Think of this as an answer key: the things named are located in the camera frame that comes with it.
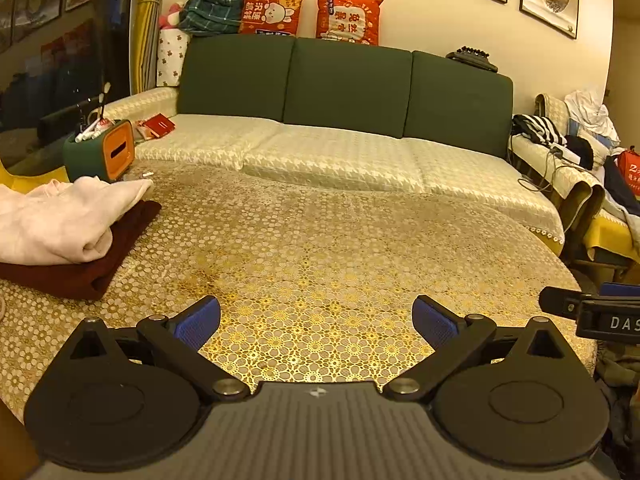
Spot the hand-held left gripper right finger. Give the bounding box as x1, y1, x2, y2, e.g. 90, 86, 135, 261
382, 296, 568, 403

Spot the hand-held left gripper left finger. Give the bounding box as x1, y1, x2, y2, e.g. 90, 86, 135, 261
70, 296, 251, 403

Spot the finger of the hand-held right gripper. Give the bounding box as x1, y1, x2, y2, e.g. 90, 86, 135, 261
539, 286, 583, 319
599, 282, 640, 297

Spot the white clothes pile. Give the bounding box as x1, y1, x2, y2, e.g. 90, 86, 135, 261
565, 89, 621, 143

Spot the olive grey clothing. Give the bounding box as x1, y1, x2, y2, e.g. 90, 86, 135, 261
595, 337, 640, 466

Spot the yellow seat cloth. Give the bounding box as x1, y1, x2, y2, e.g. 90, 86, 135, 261
582, 207, 640, 261

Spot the navy garment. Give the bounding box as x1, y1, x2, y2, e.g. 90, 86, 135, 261
602, 155, 640, 221

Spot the maroon folded garment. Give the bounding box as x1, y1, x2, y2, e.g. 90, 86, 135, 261
0, 201, 162, 301

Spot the cream covered armchair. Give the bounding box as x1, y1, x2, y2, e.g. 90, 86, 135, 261
510, 92, 640, 271

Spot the red bag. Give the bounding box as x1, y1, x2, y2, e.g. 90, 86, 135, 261
616, 146, 640, 178

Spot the black clothing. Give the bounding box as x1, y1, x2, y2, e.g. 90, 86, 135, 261
567, 135, 596, 168

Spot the black white striped garment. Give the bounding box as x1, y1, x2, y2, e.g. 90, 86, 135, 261
511, 114, 568, 148

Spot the cream folded towel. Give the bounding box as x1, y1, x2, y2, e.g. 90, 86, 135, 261
0, 176, 155, 265

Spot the green orange tissue box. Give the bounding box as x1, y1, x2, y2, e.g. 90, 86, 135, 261
63, 119, 136, 182

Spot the red packet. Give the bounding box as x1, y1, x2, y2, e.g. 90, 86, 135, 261
137, 114, 177, 140

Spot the white tube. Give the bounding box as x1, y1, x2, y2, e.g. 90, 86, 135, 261
76, 119, 110, 142

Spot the green sofa with cream cover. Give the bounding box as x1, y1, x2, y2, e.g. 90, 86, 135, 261
97, 35, 566, 261

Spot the black massager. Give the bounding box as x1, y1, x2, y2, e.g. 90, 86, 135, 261
445, 46, 500, 73

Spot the white bear print pillow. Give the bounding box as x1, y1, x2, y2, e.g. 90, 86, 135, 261
156, 27, 191, 87

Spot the dark glass window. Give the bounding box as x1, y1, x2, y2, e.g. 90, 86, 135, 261
0, 0, 132, 176

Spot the pink plush toy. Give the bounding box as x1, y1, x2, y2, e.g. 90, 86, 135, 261
159, 2, 183, 31

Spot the yellow curtain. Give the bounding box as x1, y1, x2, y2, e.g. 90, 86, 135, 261
131, 0, 166, 95

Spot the green plaid blanket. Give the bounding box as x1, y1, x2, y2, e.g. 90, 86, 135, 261
178, 0, 247, 37

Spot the red printed cushion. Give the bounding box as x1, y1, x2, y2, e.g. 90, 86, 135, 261
316, 0, 383, 46

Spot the red rabbit print cushion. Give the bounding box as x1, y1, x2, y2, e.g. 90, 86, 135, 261
239, 0, 308, 37

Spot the thin black charging cable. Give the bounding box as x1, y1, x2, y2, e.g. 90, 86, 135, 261
517, 147, 566, 193

